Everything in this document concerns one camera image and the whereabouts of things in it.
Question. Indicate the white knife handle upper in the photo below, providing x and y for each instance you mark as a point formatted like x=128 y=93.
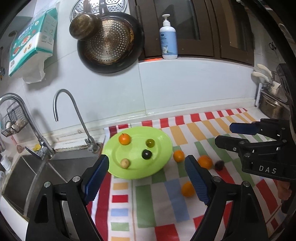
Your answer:
x=263 y=67

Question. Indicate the small brass pot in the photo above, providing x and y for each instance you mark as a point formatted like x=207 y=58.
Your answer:
x=85 y=26

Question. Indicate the round metal steamer rack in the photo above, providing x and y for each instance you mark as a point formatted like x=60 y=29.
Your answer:
x=94 y=7

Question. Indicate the green grape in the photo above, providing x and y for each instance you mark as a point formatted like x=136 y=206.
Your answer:
x=150 y=143

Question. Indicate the orange with stem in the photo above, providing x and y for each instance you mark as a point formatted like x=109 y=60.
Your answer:
x=124 y=139

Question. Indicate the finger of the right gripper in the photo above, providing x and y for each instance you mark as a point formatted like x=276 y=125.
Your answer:
x=244 y=148
x=272 y=128

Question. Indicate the person's hand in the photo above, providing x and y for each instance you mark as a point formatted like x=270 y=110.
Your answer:
x=284 y=191

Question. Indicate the steel cooking pot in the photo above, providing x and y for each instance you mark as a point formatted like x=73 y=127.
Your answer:
x=273 y=107

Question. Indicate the colourful striped tablecloth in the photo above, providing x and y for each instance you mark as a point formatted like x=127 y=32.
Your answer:
x=153 y=208

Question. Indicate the green plate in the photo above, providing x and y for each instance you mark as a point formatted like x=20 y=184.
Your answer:
x=139 y=167

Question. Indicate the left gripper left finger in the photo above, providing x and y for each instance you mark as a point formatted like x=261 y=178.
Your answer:
x=47 y=221

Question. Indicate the beige longan fruit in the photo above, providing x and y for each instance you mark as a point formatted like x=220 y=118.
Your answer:
x=125 y=163

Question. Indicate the white knife handle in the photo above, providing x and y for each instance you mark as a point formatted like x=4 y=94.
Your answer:
x=263 y=78
x=263 y=67

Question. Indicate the black scissors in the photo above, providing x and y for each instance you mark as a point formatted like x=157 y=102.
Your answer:
x=272 y=46

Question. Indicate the stainless steel sink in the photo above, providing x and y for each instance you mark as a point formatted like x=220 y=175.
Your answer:
x=29 y=174

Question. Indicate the teal tissue box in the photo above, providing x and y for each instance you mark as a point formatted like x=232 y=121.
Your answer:
x=31 y=47

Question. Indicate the white soap dispenser bottle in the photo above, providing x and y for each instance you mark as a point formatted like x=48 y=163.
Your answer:
x=168 y=39

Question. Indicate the small orange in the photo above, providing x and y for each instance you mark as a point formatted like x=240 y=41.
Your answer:
x=188 y=190
x=179 y=156

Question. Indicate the dark plum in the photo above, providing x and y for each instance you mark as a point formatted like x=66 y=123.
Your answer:
x=219 y=165
x=146 y=154

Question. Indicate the black frying pan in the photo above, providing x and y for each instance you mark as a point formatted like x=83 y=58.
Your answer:
x=115 y=47

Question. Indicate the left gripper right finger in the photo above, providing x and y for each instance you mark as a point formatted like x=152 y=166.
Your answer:
x=246 y=220

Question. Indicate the wire sponge basket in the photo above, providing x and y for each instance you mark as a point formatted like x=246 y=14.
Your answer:
x=13 y=121

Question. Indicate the dark wooden window frame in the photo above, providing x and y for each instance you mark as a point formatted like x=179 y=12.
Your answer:
x=211 y=29

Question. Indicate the large orange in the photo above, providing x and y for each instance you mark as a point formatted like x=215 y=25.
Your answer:
x=205 y=162

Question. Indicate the white knife handle lower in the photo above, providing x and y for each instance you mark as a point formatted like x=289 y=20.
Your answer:
x=263 y=78

